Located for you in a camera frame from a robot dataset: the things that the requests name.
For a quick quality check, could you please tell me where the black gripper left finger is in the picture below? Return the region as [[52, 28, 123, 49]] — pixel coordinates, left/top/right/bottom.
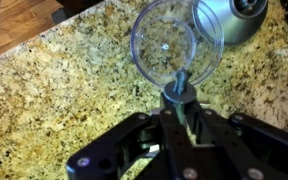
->
[[66, 106, 198, 180]]

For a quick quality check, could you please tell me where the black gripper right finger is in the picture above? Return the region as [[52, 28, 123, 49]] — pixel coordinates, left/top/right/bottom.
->
[[185, 99, 288, 180]]

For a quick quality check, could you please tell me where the clear glass cup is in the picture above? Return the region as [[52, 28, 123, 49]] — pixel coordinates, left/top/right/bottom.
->
[[129, 0, 225, 89]]

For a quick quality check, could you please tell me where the grey blender blade assembly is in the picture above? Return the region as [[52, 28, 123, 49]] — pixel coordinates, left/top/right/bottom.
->
[[163, 69, 198, 113]]

